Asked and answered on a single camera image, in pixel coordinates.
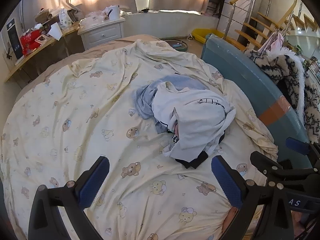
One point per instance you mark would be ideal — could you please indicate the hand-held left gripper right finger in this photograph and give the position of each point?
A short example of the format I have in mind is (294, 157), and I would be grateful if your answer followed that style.
(226, 180)

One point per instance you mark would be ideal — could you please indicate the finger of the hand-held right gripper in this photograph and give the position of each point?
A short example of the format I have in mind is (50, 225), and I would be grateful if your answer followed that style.
(297, 145)
(260, 158)

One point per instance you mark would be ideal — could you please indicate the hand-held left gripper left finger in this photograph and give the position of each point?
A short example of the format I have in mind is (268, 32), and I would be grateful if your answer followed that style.
(95, 182)

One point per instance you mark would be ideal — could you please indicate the white cartoon print t-shirt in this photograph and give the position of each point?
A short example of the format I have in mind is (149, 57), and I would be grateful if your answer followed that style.
(195, 110)

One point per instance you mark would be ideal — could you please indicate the grey sweatshirt with black sleeves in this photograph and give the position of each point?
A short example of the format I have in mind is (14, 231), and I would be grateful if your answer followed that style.
(146, 102)

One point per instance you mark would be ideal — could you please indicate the yellow bear print blanket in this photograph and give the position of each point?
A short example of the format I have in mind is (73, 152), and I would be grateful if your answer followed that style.
(75, 117)

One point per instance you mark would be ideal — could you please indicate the fluffy patterned coat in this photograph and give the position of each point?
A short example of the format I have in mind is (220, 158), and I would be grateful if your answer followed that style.
(282, 67)

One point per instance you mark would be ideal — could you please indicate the teal padded headboard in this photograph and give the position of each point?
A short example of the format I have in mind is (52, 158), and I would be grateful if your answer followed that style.
(250, 75)

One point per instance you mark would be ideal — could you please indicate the pink garment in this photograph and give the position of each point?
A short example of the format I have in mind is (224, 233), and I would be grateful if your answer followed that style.
(273, 41)

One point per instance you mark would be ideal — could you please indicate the wooden staircase with railing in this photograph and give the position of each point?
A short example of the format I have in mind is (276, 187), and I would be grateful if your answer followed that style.
(260, 27)

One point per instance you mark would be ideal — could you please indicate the yellow plastic bin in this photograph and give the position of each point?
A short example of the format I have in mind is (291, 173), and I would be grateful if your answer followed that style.
(200, 33)

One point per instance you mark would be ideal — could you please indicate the robot vacuum cleaner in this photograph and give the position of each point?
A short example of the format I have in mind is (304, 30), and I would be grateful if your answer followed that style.
(178, 44)

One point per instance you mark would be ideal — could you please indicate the white nightstand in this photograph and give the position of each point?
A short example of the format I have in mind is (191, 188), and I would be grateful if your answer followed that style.
(102, 33)

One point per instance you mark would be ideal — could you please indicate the red bag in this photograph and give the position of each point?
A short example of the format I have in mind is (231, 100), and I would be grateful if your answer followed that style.
(28, 41)

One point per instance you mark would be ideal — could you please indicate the white paper bag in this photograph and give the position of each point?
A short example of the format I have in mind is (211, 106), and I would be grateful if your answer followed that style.
(55, 31)

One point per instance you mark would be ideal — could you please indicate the white cabinet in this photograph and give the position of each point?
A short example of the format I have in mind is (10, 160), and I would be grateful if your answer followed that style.
(232, 2)

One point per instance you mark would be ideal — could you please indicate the pile of white plastic bags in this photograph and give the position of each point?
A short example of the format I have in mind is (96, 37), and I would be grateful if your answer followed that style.
(92, 18)

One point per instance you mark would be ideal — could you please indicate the black tower device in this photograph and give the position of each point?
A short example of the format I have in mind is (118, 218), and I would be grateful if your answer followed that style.
(12, 37)

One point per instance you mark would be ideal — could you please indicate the clear plastic bag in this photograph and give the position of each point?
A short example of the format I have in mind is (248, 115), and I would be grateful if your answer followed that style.
(64, 17)

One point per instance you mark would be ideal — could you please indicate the white kettle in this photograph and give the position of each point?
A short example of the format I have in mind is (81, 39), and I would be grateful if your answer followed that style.
(113, 12)

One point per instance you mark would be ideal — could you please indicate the brown box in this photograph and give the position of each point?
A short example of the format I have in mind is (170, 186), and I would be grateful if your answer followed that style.
(42, 15)

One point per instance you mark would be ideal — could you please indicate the wooden wall shelf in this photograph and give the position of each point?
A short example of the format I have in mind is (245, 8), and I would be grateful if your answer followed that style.
(32, 55)

